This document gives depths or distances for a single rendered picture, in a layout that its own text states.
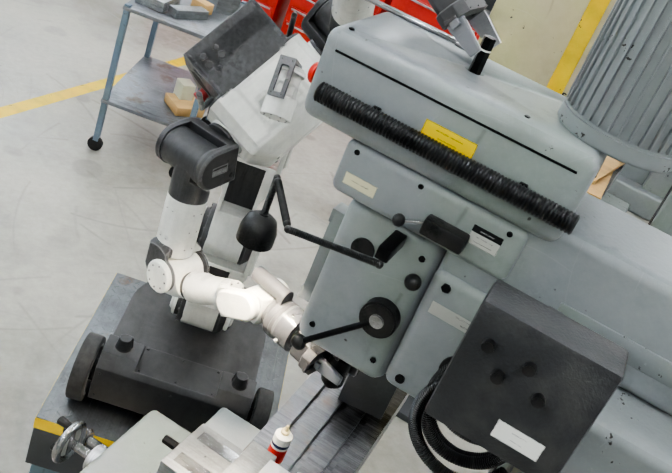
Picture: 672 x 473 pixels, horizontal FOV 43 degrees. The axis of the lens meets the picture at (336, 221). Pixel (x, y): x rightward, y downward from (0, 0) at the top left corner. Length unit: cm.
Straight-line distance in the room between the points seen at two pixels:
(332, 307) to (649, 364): 54
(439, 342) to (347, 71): 48
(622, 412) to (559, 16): 197
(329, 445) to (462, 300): 73
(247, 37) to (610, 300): 96
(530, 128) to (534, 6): 188
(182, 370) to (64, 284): 129
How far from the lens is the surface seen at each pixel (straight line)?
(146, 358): 257
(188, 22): 449
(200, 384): 254
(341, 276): 151
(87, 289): 374
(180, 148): 185
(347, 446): 209
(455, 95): 131
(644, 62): 129
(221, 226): 233
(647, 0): 130
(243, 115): 184
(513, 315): 113
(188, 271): 195
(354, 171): 141
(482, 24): 147
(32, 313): 357
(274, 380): 294
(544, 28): 316
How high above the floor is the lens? 226
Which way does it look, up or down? 28 degrees down
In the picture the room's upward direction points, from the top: 23 degrees clockwise
